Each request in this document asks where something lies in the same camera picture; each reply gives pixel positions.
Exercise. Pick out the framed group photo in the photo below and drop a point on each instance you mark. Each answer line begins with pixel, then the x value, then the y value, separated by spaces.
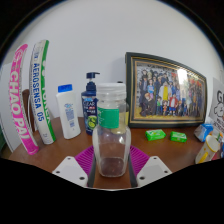
pixel 166 90

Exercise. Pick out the pink shuttlecock tube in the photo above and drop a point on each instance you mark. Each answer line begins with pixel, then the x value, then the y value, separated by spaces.
pixel 18 106

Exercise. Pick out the clear bottle with white cap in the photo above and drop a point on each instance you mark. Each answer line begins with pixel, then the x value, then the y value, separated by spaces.
pixel 111 143

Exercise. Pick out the white lotion bottle blue cap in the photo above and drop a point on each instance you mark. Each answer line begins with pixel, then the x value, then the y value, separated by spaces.
pixel 69 116

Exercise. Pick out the dark blue pump bottle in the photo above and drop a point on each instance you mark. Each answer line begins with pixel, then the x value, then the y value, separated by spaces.
pixel 89 110

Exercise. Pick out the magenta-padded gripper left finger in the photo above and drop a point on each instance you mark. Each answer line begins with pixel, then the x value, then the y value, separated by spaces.
pixel 71 168

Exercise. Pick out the white mug with yellow rim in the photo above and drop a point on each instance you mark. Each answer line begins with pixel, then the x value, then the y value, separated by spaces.
pixel 208 150

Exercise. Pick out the white paper gift bag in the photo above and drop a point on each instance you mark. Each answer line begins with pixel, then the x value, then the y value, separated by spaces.
pixel 218 103

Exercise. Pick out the green soap bar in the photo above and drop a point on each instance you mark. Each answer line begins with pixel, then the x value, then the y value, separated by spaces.
pixel 155 134
pixel 178 136

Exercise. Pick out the amber pump bottle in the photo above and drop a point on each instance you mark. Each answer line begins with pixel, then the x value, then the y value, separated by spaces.
pixel 127 116

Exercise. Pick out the green and white shuttlecock tube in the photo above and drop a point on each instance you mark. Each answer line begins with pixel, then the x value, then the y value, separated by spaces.
pixel 40 100

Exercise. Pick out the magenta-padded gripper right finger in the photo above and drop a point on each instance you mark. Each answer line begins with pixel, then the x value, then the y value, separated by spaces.
pixel 151 168

